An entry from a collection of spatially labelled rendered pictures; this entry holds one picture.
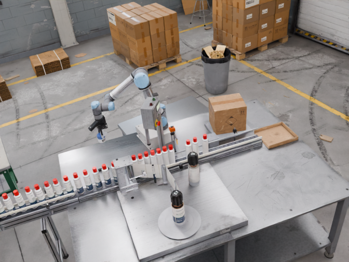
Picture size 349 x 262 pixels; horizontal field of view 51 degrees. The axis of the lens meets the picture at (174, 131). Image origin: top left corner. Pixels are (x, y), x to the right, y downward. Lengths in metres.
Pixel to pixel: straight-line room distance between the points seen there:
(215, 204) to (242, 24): 4.17
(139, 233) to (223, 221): 0.59
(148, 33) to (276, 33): 2.34
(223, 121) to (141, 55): 3.21
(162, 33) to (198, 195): 4.02
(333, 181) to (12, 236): 3.11
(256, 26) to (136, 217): 4.65
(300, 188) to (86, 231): 1.65
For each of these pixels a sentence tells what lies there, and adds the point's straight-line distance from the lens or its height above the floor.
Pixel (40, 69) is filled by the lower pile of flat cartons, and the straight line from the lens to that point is 7.08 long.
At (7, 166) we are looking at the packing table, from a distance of 3.77.
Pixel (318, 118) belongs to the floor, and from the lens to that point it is 5.28.
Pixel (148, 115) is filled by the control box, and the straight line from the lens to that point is 2.76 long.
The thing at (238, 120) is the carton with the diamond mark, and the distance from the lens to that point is 3.40.
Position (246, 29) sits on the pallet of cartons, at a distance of 6.52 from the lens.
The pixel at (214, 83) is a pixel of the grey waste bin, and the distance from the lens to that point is 5.58.
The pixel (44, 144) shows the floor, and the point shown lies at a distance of 5.26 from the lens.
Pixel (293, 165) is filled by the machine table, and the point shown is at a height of 0.83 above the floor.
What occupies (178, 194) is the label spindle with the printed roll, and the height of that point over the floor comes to 1.18.
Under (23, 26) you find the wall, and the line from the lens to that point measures 7.95.
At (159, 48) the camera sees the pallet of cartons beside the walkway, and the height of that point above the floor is 0.37.
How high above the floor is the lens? 2.94
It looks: 36 degrees down
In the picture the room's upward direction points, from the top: 6 degrees counter-clockwise
